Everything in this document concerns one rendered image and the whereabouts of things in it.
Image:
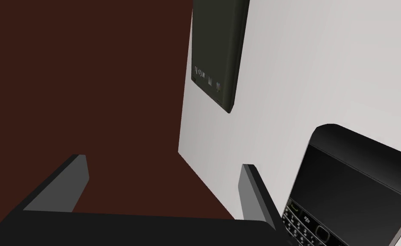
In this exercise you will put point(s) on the dark flat slab phone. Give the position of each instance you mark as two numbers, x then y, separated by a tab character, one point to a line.
217	51

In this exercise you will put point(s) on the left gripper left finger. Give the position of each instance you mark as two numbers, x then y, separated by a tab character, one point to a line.
62	187

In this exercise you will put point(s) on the white table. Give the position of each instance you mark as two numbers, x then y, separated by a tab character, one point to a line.
299	75

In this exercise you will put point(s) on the black keypad phone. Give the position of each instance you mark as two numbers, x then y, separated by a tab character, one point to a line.
350	191

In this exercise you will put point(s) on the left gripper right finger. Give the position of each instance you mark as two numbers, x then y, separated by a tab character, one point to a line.
255	198

